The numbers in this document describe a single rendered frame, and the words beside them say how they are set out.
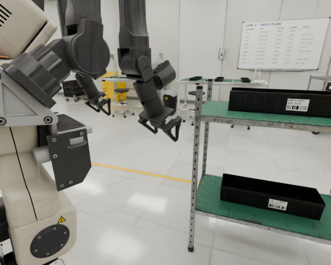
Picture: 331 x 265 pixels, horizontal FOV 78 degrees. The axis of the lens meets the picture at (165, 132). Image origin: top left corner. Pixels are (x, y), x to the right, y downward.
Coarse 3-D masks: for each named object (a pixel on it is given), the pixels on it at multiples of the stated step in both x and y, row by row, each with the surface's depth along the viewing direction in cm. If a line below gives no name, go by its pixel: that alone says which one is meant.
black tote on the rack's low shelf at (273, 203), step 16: (224, 176) 146; (240, 176) 142; (224, 192) 131; (240, 192) 128; (256, 192) 124; (272, 192) 138; (288, 192) 135; (304, 192) 131; (272, 208) 125; (288, 208) 121; (304, 208) 118; (320, 208) 115
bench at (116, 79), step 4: (112, 76) 545; (116, 76) 545; (100, 80) 504; (108, 80) 497; (112, 80) 493; (116, 80) 490; (120, 80) 486; (124, 80) 483; (128, 80) 479; (132, 80) 471; (100, 84) 509; (100, 88) 511; (100, 100) 521; (116, 100) 585; (112, 104) 513
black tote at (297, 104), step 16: (240, 96) 112; (256, 96) 109; (272, 96) 107; (288, 96) 104; (304, 96) 102; (320, 96) 100; (256, 112) 112; (272, 112) 109; (288, 112) 107; (304, 112) 104; (320, 112) 102
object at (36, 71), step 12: (36, 48) 37; (48, 48) 37; (24, 60) 35; (36, 60) 35; (48, 60) 37; (60, 60) 37; (12, 72) 31; (24, 72) 34; (36, 72) 35; (48, 72) 36; (60, 72) 38; (24, 84) 33; (36, 84) 35; (48, 84) 37; (36, 96) 34; (48, 96) 35
